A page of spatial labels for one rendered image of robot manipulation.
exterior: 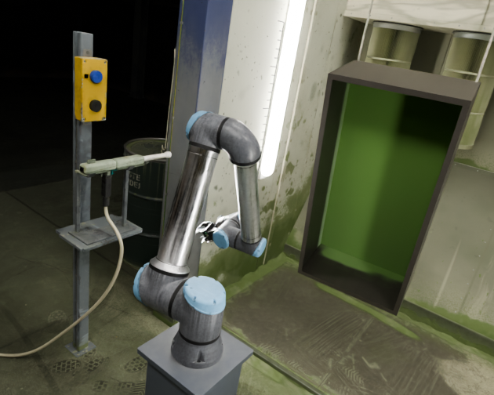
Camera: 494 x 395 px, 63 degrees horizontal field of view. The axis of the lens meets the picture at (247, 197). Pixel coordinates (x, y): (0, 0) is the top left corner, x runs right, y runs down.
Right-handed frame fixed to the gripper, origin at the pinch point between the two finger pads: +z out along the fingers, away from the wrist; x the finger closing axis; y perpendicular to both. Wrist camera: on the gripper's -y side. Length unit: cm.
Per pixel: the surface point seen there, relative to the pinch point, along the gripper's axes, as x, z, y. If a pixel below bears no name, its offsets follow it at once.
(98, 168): -56, -12, 33
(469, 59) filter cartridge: 17, -120, -160
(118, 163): -54, -12, 23
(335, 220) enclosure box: 52, -30, -69
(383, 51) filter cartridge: -12, -74, -172
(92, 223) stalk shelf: -37, 19, 33
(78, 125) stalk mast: -76, -5, 22
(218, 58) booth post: -68, -42, -42
